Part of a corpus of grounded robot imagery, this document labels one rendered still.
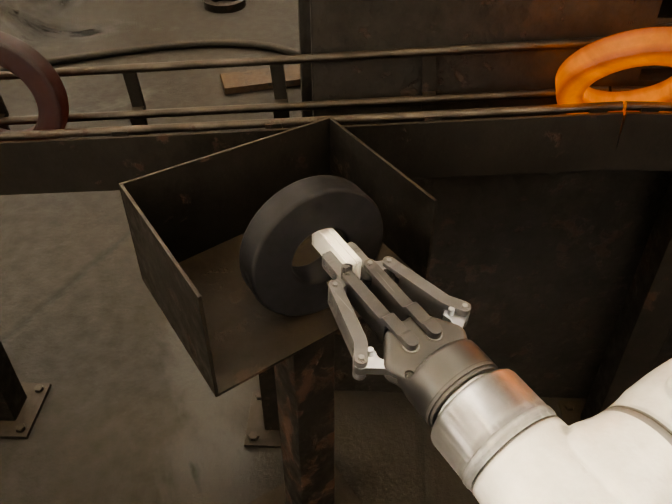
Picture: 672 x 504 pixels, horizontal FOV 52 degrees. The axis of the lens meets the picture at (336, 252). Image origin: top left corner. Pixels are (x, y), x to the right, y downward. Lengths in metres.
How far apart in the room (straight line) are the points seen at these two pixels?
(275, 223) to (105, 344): 1.00
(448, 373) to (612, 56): 0.45
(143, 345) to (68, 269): 0.35
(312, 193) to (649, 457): 0.35
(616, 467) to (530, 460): 0.06
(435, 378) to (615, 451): 0.14
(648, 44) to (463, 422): 0.50
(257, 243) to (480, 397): 0.25
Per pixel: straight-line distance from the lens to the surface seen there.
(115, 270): 1.77
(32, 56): 1.00
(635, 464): 0.53
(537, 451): 0.52
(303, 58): 0.96
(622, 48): 0.86
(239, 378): 0.70
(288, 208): 0.64
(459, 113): 0.91
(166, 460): 1.38
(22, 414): 1.52
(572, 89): 0.91
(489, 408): 0.54
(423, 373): 0.56
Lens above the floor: 1.13
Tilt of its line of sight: 40 degrees down
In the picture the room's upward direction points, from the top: straight up
